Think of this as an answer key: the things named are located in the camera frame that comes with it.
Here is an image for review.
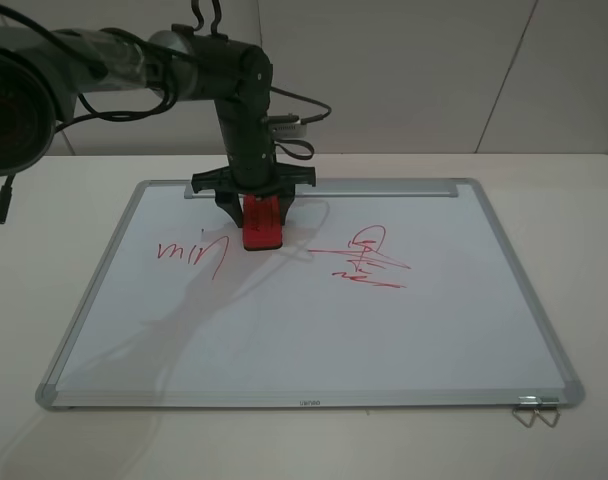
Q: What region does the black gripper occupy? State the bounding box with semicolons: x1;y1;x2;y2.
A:
191;107;316;228

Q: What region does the red whiteboard eraser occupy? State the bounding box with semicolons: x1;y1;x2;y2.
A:
242;195;282;251

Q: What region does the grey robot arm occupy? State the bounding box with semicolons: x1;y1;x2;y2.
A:
0;25;316;224

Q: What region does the white aluminium-framed whiteboard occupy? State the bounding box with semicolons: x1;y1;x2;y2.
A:
36;178;585;409

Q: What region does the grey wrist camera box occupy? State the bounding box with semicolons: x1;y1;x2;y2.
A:
265;114;307;140

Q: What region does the black camera cable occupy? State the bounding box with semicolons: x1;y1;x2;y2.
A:
271;85;334;161

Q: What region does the metal wire hanging clip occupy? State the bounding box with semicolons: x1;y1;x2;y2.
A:
511;397;541;429

